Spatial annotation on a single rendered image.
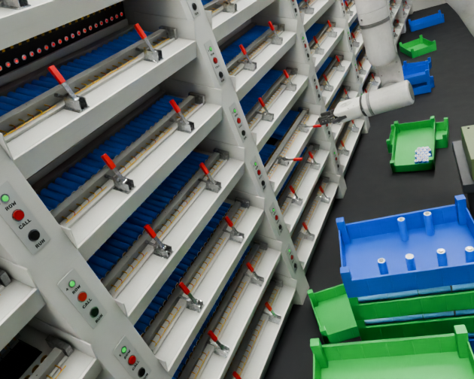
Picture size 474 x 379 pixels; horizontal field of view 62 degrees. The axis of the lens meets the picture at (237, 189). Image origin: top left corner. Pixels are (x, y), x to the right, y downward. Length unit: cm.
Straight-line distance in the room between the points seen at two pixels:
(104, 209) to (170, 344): 38
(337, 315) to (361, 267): 57
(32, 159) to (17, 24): 23
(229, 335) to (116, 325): 47
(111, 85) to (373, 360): 81
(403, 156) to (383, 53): 99
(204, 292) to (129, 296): 27
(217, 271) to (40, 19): 75
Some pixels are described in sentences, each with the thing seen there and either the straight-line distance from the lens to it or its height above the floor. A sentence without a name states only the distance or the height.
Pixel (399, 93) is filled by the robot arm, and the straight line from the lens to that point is 144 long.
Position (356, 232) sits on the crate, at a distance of 109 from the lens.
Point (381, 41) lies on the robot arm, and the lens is 139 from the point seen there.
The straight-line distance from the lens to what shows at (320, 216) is 186.
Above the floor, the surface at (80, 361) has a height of 68.
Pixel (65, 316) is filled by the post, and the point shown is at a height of 79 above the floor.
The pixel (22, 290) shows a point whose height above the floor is 87.
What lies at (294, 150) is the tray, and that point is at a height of 49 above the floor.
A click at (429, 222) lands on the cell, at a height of 52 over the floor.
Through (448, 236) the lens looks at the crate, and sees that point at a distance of 107.
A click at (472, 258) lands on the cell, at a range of 95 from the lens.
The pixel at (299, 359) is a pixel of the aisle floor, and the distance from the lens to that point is 150.
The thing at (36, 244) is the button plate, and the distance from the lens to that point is 74.
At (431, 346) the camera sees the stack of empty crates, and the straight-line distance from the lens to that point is 94.
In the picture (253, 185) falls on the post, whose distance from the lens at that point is 129.
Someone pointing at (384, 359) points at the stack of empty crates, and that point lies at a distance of 95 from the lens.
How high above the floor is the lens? 119
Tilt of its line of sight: 28 degrees down
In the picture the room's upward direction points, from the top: 23 degrees counter-clockwise
